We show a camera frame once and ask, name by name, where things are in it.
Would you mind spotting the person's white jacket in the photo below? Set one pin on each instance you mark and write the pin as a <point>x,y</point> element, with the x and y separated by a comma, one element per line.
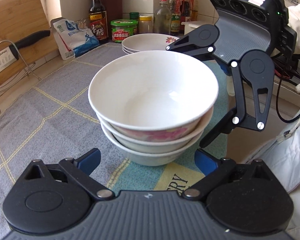
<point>290,167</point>

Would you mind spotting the binder clip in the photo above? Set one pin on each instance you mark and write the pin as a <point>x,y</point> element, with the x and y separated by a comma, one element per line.
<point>79,25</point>

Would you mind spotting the clear glass bottle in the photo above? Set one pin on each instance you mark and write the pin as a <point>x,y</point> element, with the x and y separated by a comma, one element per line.
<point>162,17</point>

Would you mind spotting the grey and teal checked towel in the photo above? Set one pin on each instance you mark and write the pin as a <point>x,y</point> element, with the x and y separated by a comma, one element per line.
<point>52,110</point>

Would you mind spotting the dark vinegar bottle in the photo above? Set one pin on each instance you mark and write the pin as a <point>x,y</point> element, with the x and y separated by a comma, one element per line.
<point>98,17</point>

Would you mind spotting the white and blue salt bag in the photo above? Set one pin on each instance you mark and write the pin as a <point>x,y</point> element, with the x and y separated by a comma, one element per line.
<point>72,37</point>

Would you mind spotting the small green lid jar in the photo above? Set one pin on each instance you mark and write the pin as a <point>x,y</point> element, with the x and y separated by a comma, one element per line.
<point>134,15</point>

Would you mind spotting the yellow lid spice jar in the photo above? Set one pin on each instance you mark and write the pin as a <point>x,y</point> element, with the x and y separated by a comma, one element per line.
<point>145,26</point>

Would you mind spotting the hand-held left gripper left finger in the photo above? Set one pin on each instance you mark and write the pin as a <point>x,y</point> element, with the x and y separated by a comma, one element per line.
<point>90,158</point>

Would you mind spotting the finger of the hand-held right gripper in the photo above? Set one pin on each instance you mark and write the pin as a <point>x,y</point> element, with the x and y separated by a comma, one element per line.
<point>180,41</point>
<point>215,136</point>

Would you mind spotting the green lidded sauce jar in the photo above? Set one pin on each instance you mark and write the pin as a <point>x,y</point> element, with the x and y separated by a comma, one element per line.
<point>123,33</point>

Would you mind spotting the wooden cutting board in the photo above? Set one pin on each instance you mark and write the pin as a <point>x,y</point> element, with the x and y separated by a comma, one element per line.
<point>17,17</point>

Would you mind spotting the white bowl with pink flowers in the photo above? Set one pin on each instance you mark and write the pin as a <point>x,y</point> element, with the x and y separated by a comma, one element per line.
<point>150,92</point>
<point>152,158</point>
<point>140,143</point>

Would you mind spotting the dark red knife block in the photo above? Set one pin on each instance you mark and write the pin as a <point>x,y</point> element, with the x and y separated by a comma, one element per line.
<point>112,2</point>

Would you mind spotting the stained white plate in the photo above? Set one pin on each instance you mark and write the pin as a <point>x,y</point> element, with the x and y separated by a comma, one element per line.
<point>145,41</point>

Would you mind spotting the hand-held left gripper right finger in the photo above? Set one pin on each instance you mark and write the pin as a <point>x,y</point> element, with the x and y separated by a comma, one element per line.
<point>206,161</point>

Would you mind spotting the white lidded container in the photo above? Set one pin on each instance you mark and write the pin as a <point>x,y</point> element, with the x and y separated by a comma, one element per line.
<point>190,25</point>

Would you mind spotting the dark soy sauce bottle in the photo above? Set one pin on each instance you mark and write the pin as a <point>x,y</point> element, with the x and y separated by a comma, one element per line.
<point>184,5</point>

